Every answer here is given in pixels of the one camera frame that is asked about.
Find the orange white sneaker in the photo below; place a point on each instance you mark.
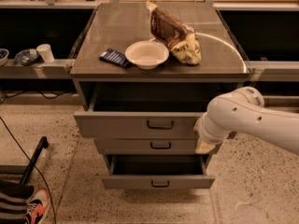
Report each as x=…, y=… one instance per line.
x=38, y=208

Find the grey bottom drawer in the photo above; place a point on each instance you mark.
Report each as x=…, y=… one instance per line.
x=157, y=172

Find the grey metal drawer cabinet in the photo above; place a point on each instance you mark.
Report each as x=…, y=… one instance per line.
x=120, y=25

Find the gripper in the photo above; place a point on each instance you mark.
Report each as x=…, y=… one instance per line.
x=204, y=132

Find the striped trouser leg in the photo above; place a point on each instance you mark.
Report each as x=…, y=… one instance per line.
x=13, y=202

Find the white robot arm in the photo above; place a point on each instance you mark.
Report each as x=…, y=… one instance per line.
x=242, y=111

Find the black chair leg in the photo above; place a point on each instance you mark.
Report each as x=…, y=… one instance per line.
x=43, y=143

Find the grey top drawer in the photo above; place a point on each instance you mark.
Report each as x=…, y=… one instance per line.
x=124, y=125

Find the blue rimmed bowl at edge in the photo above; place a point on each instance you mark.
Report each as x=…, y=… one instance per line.
x=3, y=56

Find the grey drawer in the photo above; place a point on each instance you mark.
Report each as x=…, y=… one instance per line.
x=148, y=146
x=157, y=172
x=124, y=125

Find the grey middle drawer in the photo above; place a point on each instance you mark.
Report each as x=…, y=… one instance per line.
x=148, y=146

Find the grey shelf rail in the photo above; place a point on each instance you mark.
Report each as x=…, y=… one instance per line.
x=59, y=69

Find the white paper bowl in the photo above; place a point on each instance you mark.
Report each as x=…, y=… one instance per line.
x=147, y=54

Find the dark blue snack packet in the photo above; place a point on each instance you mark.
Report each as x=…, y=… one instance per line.
x=114, y=57

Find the bagged bread loaf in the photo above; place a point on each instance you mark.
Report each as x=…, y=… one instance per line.
x=179, y=37

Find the white paper cup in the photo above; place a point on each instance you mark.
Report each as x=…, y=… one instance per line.
x=46, y=53

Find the blue patterned bowl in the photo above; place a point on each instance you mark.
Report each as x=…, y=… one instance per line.
x=27, y=57

